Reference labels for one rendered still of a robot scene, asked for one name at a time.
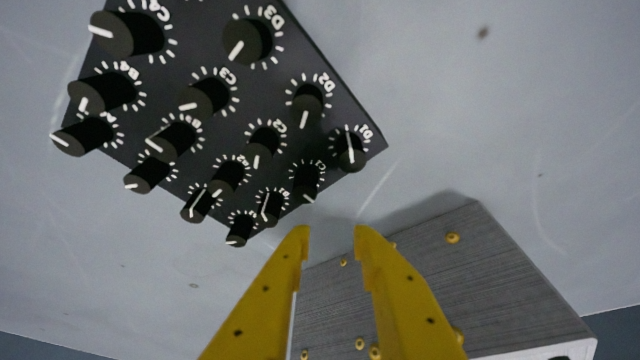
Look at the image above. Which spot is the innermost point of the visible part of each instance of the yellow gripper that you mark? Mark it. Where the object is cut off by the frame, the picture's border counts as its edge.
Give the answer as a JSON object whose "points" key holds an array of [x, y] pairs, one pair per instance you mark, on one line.
{"points": [[410, 323]]}

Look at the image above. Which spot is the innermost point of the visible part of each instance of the black knob box panel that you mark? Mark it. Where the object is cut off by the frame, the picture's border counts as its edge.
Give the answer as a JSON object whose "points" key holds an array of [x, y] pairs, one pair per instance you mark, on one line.
{"points": [[179, 63]]}

